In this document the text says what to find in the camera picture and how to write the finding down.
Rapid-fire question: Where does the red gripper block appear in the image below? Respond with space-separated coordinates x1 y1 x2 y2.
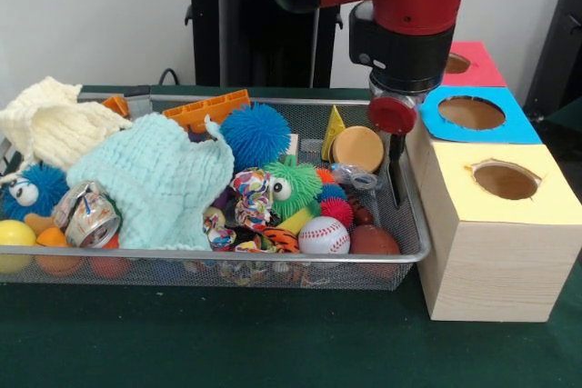
366 95 418 180

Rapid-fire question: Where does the toy hamburger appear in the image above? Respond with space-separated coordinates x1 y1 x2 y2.
330 126 386 174

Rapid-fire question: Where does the clear plastic packet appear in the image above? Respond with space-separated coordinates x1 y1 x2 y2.
329 162 384 190

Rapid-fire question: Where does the cream muslin cloth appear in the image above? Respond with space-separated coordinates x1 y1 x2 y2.
0 76 134 183

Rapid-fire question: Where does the wooden box with three holes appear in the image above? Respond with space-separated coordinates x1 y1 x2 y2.
399 40 582 323

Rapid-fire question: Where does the yellow toy cheese wedge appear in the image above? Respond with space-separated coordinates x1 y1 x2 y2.
321 104 346 162

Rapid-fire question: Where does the brown toy football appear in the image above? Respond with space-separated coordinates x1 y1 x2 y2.
349 224 401 256

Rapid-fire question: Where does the green spiky toy with eyes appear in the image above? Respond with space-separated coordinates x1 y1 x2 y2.
262 154 324 221

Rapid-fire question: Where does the white toy baseball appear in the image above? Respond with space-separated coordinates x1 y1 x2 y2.
297 215 351 255

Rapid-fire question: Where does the plain blue spiky ball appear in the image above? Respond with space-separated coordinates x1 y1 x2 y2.
219 103 292 163

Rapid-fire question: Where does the multicolour patterned cloth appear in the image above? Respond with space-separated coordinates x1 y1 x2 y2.
202 168 276 253

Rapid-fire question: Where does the dark green side table cloth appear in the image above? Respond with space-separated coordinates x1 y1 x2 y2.
545 97 582 134

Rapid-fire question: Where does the black flat monitor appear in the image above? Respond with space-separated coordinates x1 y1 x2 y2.
522 0 582 112

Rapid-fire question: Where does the mint green muslin cloth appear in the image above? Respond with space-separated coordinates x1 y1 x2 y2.
66 111 236 253

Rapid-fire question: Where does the crushed silver drink can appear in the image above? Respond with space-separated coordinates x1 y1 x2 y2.
53 180 123 250

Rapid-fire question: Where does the blue spiky ball with eyes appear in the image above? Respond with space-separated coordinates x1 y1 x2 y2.
2 161 70 222

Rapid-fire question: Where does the yellow smooth ball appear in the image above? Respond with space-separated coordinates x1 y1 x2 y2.
0 219 37 274

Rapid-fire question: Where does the wire mesh bin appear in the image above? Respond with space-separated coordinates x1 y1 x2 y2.
0 93 432 292

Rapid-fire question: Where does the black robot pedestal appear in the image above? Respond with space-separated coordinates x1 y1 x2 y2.
175 0 345 88

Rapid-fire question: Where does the black cable loop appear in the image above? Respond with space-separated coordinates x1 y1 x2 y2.
156 68 183 87

